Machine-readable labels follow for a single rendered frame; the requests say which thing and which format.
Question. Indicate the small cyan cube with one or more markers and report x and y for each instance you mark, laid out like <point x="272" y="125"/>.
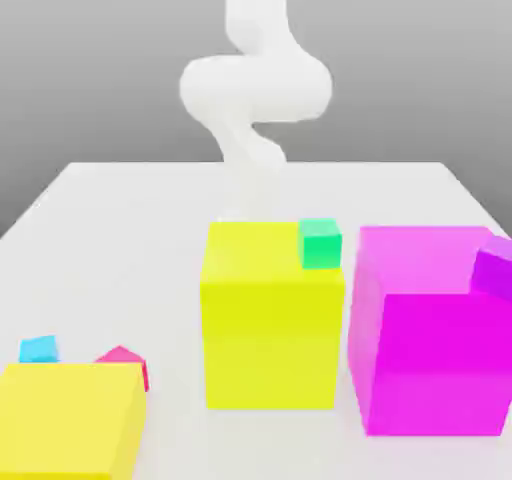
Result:
<point x="38" y="350"/>

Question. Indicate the large lime yellow box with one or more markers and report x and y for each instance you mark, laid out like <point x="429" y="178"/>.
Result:
<point x="272" y="328"/>

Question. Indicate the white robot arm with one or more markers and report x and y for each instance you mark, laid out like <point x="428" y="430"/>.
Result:
<point x="256" y="88"/>

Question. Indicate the small purple cube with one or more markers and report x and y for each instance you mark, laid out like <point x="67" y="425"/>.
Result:
<point x="492" y="272"/>

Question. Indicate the small pink cube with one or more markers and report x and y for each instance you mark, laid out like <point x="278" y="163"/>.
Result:
<point x="122" y="355"/>

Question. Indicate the small green cube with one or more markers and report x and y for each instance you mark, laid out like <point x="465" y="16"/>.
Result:
<point x="322" y="248"/>

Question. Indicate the large magenta box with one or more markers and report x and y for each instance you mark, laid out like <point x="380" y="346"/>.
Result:
<point x="436" y="364"/>

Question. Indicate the large pale yellow box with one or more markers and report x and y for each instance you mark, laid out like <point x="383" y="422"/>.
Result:
<point x="68" y="420"/>

